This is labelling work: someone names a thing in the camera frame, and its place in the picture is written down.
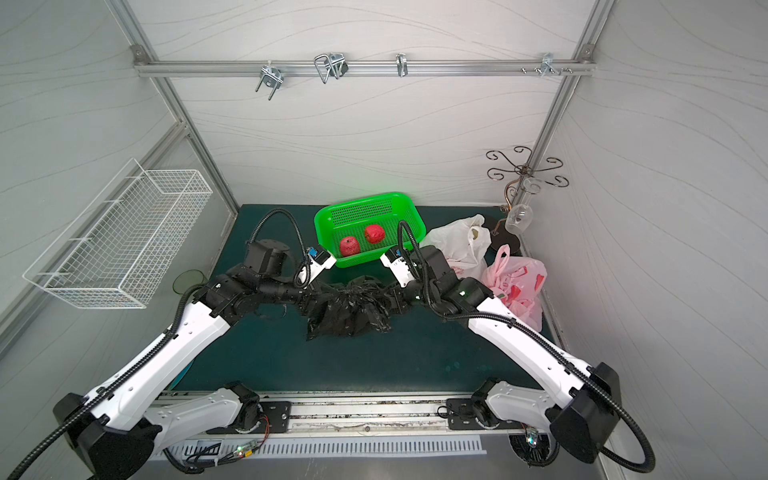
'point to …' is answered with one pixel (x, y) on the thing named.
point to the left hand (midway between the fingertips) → (335, 294)
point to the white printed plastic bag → (464, 245)
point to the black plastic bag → (359, 306)
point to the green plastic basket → (396, 214)
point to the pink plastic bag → (518, 282)
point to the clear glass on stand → (519, 219)
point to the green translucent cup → (186, 279)
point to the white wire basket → (116, 254)
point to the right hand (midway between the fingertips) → (383, 291)
